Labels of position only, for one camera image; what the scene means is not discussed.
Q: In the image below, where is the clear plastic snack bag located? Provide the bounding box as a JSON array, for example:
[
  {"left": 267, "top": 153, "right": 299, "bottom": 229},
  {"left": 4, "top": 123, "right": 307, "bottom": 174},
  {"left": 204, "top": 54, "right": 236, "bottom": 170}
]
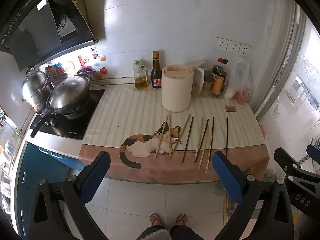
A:
[{"left": 192, "top": 59, "right": 208, "bottom": 96}]

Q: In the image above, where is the black range hood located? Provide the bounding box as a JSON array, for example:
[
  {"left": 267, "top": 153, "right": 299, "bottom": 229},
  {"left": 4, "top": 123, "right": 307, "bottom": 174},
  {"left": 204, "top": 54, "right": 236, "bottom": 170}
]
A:
[{"left": 0, "top": 0, "right": 99, "bottom": 72}]

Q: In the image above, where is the person's leg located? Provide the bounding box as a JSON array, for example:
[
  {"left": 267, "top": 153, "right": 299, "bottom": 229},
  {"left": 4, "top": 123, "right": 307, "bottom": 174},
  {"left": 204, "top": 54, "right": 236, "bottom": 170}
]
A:
[
  {"left": 136, "top": 225, "right": 171, "bottom": 240},
  {"left": 170, "top": 224, "right": 198, "bottom": 240}
]

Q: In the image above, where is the dark soy sauce bottle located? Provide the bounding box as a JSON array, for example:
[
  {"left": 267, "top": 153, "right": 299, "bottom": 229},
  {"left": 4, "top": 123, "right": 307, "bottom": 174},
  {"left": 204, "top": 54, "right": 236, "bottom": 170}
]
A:
[{"left": 150, "top": 51, "right": 163, "bottom": 89}]

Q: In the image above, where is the cream chopstick holder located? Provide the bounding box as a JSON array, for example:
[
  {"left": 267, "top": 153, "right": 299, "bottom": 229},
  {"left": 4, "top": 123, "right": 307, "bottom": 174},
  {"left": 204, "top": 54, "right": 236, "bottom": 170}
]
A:
[{"left": 161, "top": 64, "right": 194, "bottom": 113}]

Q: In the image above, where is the black glass cooktop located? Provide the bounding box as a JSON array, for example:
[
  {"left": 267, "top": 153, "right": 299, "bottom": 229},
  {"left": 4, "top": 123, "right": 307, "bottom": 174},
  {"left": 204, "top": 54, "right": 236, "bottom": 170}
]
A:
[{"left": 29, "top": 89, "right": 105, "bottom": 141}]

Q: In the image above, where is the clear oil dispenser bottle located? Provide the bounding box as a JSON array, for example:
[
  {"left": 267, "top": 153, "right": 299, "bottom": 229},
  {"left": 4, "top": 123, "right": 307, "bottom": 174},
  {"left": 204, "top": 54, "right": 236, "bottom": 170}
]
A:
[{"left": 133, "top": 60, "right": 149, "bottom": 90}]

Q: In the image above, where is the window frame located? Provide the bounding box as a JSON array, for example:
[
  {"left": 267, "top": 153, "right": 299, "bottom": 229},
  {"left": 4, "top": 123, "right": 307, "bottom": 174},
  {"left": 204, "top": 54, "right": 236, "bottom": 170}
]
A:
[{"left": 254, "top": 4, "right": 320, "bottom": 135}]

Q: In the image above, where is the steel wok with lid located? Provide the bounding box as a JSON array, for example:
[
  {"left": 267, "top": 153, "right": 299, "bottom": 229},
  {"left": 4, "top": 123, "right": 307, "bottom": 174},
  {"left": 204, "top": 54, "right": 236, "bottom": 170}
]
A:
[{"left": 30, "top": 74, "right": 91, "bottom": 139}]

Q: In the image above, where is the person's right foot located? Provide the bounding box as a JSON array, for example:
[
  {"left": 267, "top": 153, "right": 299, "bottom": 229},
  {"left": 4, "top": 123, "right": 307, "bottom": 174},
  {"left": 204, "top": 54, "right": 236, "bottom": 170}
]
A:
[{"left": 175, "top": 213, "right": 188, "bottom": 227}]

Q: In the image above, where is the steel stockpot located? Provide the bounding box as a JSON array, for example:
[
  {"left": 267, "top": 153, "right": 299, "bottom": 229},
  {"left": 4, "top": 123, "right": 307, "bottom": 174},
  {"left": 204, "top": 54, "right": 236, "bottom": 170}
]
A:
[{"left": 21, "top": 70, "right": 54, "bottom": 113}]

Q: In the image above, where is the two-tone wooden chopstick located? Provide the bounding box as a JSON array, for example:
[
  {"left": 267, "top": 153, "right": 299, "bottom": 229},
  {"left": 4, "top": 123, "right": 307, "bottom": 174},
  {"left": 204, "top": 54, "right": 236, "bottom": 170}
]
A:
[{"left": 205, "top": 117, "right": 215, "bottom": 174}]

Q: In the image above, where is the white wall socket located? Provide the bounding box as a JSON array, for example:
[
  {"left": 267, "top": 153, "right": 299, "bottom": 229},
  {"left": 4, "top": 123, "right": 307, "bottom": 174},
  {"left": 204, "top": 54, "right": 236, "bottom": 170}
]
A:
[
  {"left": 226, "top": 40, "right": 241, "bottom": 55},
  {"left": 237, "top": 43, "right": 251, "bottom": 57},
  {"left": 214, "top": 37, "right": 229, "bottom": 54}
]

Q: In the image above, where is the blue kitchen cabinet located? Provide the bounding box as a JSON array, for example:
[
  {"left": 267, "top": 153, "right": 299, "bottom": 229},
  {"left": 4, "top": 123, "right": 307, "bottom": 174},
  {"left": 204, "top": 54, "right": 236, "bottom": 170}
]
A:
[{"left": 14, "top": 141, "right": 86, "bottom": 234}]

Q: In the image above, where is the cat printed mat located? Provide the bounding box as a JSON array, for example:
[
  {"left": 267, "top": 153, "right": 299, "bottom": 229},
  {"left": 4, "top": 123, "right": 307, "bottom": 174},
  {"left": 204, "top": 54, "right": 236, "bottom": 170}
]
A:
[{"left": 79, "top": 83, "right": 270, "bottom": 184}]

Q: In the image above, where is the person's right leg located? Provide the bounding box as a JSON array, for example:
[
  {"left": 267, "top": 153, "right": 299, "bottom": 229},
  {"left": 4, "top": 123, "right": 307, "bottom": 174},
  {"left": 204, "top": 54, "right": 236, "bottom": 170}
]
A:
[{"left": 170, "top": 224, "right": 198, "bottom": 240}]

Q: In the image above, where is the light wooden chopstick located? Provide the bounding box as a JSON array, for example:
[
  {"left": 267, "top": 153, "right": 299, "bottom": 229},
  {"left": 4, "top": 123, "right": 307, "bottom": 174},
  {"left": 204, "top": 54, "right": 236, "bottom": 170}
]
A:
[
  {"left": 194, "top": 116, "right": 204, "bottom": 159},
  {"left": 168, "top": 115, "right": 172, "bottom": 160},
  {"left": 173, "top": 114, "right": 191, "bottom": 152},
  {"left": 154, "top": 115, "right": 169, "bottom": 160},
  {"left": 198, "top": 134, "right": 210, "bottom": 170}
]

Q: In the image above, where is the person's left foot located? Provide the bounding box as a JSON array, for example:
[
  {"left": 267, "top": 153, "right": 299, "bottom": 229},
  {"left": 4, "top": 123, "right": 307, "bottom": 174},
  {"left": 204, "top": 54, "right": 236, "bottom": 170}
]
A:
[{"left": 149, "top": 213, "right": 163, "bottom": 227}]

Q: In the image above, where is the steel pot on stove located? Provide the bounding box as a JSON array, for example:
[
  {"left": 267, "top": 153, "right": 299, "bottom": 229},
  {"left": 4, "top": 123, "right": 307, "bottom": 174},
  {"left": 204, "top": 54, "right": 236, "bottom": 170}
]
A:
[{"left": 47, "top": 76, "right": 90, "bottom": 111}]

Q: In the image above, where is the white plastic bag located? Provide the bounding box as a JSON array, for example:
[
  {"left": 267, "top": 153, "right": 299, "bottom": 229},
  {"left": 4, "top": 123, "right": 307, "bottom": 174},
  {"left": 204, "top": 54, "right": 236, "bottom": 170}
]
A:
[{"left": 224, "top": 56, "right": 254, "bottom": 103}]

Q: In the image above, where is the black capped sauce bottle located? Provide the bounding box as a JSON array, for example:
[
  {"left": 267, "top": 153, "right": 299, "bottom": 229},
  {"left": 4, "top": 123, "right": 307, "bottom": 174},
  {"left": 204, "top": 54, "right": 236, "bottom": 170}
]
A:
[{"left": 212, "top": 58, "right": 228, "bottom": 98}]

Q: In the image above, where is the red fruit wall sticker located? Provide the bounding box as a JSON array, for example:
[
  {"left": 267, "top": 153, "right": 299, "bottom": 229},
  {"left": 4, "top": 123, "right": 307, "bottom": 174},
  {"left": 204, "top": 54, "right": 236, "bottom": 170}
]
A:
[{"left": 93, "top": 66, "right": 109, "bottom": 79}]

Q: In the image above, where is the person's foot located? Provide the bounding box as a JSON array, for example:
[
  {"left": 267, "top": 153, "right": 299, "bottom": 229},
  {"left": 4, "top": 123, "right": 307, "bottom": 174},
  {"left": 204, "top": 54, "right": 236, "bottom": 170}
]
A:
[
  {"left": 149, "top": 213, "right": 163, "bottom": 227},
  {"left": 175, "top": 213, "right": 188, "bottom": 227}
]

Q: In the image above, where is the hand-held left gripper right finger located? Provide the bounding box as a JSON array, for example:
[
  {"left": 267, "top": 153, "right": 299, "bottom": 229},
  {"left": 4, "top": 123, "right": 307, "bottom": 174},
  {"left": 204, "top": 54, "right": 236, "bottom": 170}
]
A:
[{"left": 212, "top": 151, "right": 295, "bottom": 240}]

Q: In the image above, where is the person's left leg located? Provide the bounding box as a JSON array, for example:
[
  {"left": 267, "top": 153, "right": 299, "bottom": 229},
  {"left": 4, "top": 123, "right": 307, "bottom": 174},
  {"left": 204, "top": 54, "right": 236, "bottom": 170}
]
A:
[{"left": 136, "top": 225, "right": 171, "bottom": 240}]

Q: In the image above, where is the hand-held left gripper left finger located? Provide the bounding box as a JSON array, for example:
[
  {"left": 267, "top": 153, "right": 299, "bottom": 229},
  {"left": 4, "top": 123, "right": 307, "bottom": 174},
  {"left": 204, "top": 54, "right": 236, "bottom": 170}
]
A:
[{"left": 31, "top": 151, "right": 111, "bottom": 240}]

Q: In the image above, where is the red capped sauce bottle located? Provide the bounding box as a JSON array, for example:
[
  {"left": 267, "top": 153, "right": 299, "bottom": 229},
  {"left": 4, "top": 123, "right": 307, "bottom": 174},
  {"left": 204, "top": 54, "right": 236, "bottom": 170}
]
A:
[{"left": 212, "top": 57, "right": 223, "bottom": 90}]

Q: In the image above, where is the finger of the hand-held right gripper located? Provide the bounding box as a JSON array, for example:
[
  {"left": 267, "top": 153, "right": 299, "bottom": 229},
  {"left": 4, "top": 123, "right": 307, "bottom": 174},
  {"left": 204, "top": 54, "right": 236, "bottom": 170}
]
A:
[
  {"left": 306, "top": 144, "right": 320, "bottom": 161},
  {"left": 274, "top": 148, "right": 320, "bottom": 183}
]

